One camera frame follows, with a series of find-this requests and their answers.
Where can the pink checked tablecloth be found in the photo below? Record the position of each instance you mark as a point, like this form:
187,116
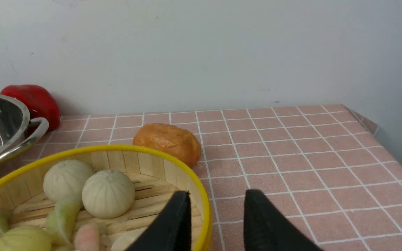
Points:
321,167

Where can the bamboo steamer basket yellow rim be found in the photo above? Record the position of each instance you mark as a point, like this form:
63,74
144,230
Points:
156,176

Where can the orange-brown potato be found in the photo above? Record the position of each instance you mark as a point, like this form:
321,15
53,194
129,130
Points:
167,138

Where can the red bell pepper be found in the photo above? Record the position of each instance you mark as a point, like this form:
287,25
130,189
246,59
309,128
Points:
38,100

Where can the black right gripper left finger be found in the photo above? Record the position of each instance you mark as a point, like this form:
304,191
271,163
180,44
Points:
171,229

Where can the stainless steel pot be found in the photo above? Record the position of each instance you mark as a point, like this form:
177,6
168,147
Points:
18,131

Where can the white steamed bun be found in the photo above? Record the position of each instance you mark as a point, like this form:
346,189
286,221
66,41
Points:
108,194
66,178

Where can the white bun at bottom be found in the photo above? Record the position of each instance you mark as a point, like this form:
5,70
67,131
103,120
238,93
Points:
122,240

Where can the pale green dumpling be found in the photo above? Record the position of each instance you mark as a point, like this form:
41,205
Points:
61,221

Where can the pink shrimp dumpling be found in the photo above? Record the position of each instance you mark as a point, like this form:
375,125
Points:
87,238

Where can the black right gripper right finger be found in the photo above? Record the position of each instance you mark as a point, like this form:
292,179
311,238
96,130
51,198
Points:
267,229

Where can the yellowish steamed bun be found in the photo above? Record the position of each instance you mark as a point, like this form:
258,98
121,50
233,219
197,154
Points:
26,238

